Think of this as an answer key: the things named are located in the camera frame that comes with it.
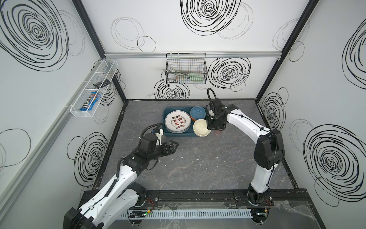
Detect white slotted cable duct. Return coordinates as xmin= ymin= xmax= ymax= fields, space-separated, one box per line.
xmin=117 ymin=209 xmax=253 ymax=220

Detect metal tongs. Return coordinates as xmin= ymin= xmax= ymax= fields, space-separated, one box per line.
xmin=163 ymin=69 xmax=190 ymax=79

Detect white plate red symbols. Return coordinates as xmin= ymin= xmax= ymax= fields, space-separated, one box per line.
xmin=164 ymin=110 xmax=191 ymax=134

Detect blue candy packet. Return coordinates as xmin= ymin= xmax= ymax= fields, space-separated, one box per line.
xmin=80 ymin=92 xmax=101 ymax=111

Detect green item in basket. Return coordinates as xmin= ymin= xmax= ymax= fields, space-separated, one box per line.
xmin=188 ymin=73 xmax=205 ymax=83

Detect white wire shelf basket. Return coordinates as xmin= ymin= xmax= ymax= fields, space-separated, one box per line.
xmin=70 ymin=59 xmax=118 ymax=118

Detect black remote control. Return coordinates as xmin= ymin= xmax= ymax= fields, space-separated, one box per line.
xmin=93 ymin=79 xmax=111 ymax=89

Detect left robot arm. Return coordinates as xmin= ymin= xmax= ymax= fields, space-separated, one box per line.
xmin=63 ymin=123 xmax=179 ymax=229

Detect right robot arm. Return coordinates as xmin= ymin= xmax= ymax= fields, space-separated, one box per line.
xmin=205 ymin=98 xmax=285 ymax=206

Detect black wire basket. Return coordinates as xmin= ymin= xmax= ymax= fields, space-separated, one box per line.
xmin=164 ymin=52 xmax=208 ymax=84

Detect teal plastic bin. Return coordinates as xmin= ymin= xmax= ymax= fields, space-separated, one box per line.
xmin=162 ymin=106 xmax=207 ymax=137

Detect blue bowl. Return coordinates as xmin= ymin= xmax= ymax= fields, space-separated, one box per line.
xmin=190 ymin=106 xmax=206 ymax=121

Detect black mounting rail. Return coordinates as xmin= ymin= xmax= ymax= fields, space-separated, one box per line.
xmin=143 ymin=189 xmax=310 ymax=207

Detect pink transparent cup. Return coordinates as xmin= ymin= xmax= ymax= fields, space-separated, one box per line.
xmin=214 ymin=130 xmax=225 ymax=135

